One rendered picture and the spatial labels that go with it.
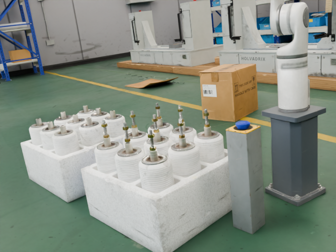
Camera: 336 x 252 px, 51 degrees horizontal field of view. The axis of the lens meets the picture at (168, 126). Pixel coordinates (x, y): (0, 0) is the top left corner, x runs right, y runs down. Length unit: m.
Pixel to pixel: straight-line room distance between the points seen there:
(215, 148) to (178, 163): 0.15
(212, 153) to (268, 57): 2.22
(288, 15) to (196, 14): 3.16
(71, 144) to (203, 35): 3.10
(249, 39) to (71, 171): 2.62
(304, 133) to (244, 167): 0.27
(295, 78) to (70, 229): 0.87
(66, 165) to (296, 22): 0.94
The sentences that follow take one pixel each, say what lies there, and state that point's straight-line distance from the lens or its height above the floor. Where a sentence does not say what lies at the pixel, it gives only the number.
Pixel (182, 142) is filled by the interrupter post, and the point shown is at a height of 0.27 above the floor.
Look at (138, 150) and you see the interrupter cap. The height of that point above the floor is 0.25.
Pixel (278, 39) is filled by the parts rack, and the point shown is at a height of 0.08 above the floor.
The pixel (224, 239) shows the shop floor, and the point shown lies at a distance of 1.10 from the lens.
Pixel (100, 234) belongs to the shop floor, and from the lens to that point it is 1.21.
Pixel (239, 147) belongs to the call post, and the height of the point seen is 0.27.
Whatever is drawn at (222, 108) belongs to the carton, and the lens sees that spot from 2.19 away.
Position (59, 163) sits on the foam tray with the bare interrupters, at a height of 0.17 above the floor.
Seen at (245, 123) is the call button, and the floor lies 0.33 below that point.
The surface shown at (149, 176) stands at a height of 0.22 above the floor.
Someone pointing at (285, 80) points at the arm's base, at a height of 0.41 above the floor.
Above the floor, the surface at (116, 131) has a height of 0.20.
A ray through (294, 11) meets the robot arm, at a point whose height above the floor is 0.61.
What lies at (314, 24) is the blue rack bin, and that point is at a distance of 6.28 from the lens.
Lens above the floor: 0.62
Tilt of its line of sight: 16 degrees down
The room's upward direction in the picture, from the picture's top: 7 degrees counter-clockwise
